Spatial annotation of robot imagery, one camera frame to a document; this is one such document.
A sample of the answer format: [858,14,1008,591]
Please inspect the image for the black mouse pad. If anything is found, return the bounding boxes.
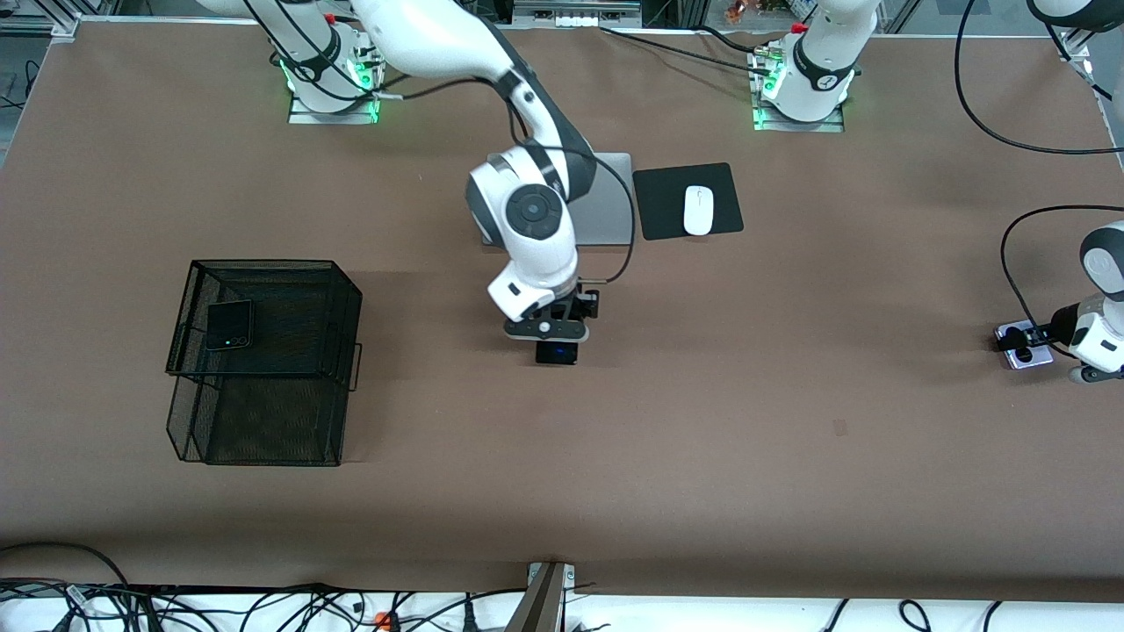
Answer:
[632,162,745,241]

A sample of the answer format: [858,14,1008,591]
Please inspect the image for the small black flip phone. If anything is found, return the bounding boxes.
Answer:
[205,299,255,352]

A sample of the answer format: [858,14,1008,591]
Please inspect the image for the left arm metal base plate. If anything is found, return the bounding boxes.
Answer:
[753,48,846,133]

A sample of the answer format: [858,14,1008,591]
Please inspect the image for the grey metal camera bracket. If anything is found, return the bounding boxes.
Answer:
[525,562,577,632]

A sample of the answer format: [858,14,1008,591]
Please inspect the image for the white computer mouse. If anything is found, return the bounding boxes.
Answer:
[683,184,714,236]

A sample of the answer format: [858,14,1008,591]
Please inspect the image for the white power strip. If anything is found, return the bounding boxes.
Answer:
[512,0,644,29]

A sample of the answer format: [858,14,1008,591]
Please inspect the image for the grey looped floor cable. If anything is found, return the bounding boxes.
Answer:
[0,542,133,611]

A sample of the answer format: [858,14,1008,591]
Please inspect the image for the tangled black floor cables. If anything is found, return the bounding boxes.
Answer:
[0,579,528,632]

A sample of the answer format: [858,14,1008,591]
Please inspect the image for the silver closed laptop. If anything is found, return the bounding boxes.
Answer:
[481,152,635,247]

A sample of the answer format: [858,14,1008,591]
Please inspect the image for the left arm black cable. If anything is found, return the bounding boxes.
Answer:
[955,0,1124,354]

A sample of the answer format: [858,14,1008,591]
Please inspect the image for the long black table cable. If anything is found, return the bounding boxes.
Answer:
[600,26,767,73]

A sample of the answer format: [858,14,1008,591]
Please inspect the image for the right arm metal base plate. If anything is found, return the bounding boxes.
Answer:
[288,35,380,126]

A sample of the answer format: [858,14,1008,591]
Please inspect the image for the short black table cable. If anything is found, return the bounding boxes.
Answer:
[696,25,775,55]

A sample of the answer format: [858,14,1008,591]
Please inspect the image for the black wire mesh tray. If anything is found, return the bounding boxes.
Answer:
[165,259,363,467]

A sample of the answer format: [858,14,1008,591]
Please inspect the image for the lavender flip phone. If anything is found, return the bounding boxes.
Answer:
[995,321,1055,370]

